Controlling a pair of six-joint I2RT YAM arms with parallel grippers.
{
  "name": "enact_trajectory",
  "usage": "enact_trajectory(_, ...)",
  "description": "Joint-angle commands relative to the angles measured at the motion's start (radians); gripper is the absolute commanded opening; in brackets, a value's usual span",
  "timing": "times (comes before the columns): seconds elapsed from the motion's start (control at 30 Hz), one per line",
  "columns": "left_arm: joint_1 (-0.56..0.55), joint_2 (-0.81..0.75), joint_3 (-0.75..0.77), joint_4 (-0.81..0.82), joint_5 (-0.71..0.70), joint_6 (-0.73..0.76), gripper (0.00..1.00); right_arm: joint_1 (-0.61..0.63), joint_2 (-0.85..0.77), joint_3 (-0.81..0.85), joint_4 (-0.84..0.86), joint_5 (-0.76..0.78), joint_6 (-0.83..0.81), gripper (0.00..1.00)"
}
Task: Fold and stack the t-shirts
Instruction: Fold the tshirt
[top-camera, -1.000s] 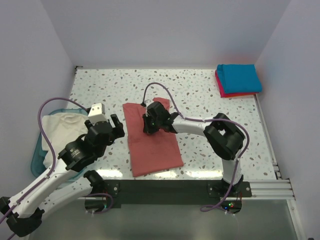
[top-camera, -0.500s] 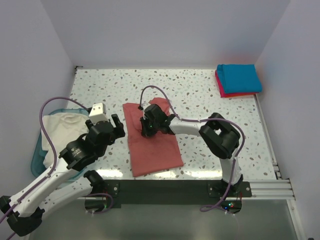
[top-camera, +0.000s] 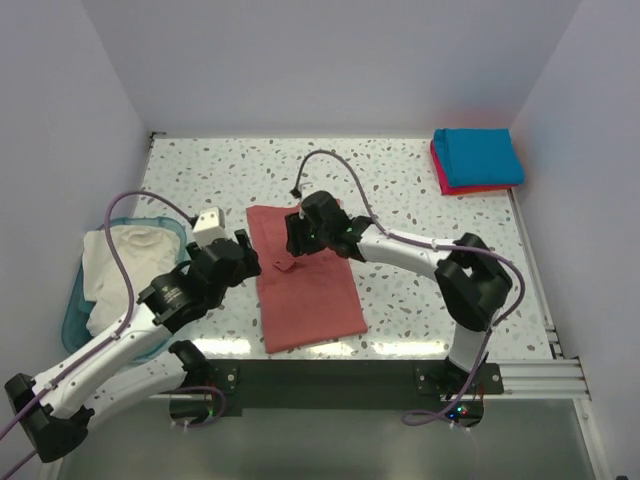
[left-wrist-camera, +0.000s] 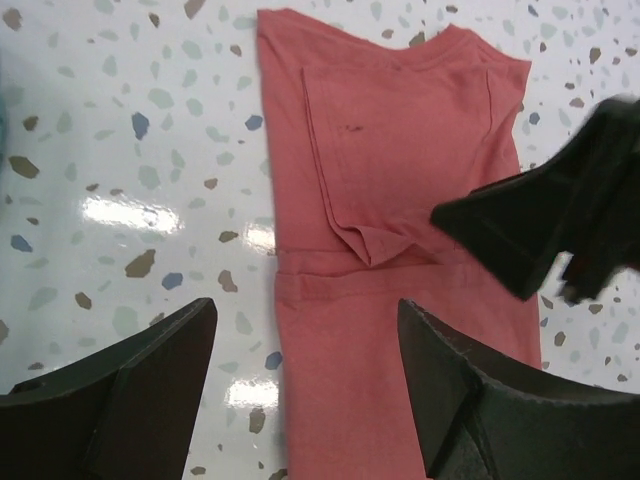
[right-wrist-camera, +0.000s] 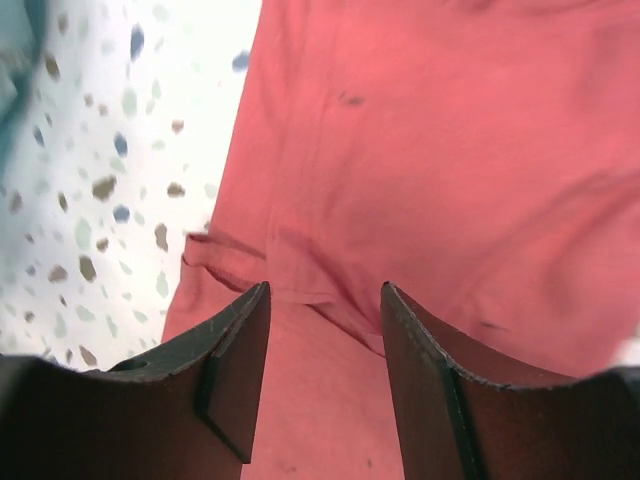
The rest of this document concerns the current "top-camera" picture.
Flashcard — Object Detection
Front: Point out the folded magenta t shirt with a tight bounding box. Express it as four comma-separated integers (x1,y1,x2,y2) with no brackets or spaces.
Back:
430,142,514,196

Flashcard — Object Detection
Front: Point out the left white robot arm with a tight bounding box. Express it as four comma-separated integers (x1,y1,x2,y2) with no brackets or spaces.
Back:
4,230,261,463

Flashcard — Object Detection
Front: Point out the folded blue t shirt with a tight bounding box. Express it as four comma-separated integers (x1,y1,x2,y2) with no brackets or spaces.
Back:
433,128,525,187

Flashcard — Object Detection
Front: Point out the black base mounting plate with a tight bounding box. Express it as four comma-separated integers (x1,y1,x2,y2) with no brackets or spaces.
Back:
167,357,502,426

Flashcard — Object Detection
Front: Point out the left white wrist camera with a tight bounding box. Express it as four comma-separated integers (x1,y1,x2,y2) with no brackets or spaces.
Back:
190,207,227,248

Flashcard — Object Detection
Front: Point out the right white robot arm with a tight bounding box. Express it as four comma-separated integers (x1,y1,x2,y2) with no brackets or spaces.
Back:
285,191,513,373

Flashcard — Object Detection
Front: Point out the salmon pink t shirt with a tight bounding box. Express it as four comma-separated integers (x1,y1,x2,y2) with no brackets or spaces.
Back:
246,205,368,354

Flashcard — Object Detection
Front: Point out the cream white t shirt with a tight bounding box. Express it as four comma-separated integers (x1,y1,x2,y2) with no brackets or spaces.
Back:
82,224,185,337

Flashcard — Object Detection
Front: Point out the aluminium frame rail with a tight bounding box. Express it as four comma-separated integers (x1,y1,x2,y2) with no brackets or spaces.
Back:
37,354,614,480

